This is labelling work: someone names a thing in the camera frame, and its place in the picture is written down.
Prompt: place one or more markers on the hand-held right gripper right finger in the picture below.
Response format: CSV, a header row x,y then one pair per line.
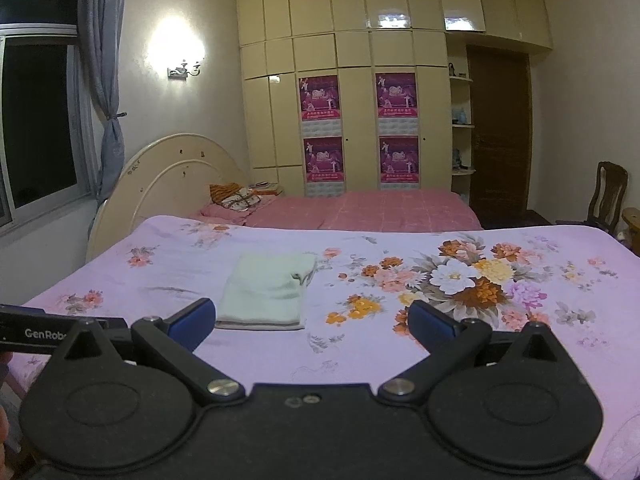
x,y
431,325

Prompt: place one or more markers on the cream built-in wardrobe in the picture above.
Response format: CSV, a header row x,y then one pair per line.
x,y
360,110

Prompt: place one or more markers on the purple wall poster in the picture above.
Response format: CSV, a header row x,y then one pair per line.
x,y
324,160
399,160
396,95
320,97

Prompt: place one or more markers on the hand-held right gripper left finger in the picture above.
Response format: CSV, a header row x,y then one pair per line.
x,y
192,321

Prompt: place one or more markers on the dark blue shelf ornament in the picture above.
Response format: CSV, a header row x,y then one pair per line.
x,y
458,160

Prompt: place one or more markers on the cream rounded headboard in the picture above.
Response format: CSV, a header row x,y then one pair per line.
x,y
165,185

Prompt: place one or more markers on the cream corner shelf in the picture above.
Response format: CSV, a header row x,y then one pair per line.
x,y
460,180

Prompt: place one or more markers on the wooden furniture frame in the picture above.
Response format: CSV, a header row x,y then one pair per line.
x,y
632,230

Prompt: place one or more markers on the pink checked bed cover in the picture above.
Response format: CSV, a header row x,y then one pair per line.
x,y
375,210

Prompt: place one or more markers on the pale blue shelf ornament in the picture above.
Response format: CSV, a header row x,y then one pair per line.
x,y
460,116

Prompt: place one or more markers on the metal wall lamp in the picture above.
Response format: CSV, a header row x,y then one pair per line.
x,y
184,70

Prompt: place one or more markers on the pale green knitted sweater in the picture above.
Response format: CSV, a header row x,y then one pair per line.
x,y
265,290

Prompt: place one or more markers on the purple floral bedsheet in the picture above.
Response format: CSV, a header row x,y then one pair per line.
x,y
350,350

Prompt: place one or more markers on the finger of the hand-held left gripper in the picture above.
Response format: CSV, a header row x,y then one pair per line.
x,y
115,324

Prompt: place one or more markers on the dark brown wooden door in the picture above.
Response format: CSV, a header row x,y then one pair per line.
x,y
497,130

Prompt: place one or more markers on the dark wooden chair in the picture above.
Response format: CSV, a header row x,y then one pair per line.
x,y
607,195

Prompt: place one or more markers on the grey blue curtain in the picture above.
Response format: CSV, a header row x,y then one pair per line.
x,y
105,60

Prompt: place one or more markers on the patterned pillow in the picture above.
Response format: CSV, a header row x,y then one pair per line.
x,y
235,197

